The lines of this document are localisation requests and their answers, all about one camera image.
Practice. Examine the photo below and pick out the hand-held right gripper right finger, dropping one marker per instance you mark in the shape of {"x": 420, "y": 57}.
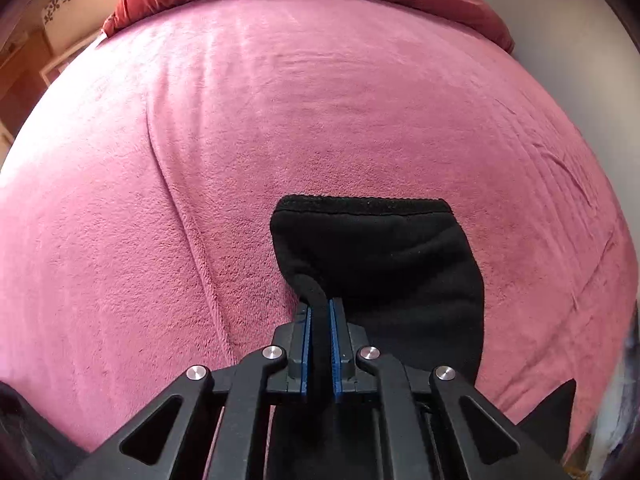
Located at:
{"x": 334, "y": 355}

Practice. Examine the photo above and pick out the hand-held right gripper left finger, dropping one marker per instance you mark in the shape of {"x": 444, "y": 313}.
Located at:
{"x": 306, "y": 355}

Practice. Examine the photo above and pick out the black pants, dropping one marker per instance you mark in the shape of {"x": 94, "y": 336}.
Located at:
{"x": 390, "y": 260}

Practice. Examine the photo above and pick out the pink fleece blanket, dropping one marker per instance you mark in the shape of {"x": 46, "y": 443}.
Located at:
{"x": 250, "y": 160}

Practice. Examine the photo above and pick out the floral patterned white panel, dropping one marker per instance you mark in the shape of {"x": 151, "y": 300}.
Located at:
{"x": 52, "y": 10}

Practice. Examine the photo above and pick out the white bed frame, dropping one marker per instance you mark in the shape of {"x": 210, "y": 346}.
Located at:
{"x": 55, "y": 66}

